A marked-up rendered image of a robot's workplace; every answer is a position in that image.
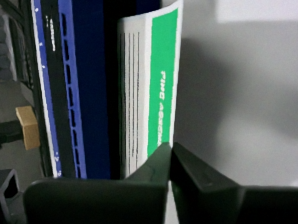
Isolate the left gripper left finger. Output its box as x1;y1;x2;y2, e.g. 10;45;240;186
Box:
23;141;172;224

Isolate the white laminating pouch with green label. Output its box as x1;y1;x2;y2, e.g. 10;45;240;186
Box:
116;0;183;180

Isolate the blue laminator body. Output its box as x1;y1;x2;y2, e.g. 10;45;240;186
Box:
33;0;160;180

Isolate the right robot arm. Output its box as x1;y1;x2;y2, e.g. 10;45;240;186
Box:
0;116;25;214

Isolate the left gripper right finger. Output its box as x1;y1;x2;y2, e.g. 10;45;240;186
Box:
170;142;298;224

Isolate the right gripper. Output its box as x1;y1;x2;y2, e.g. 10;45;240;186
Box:
0;169;28;224

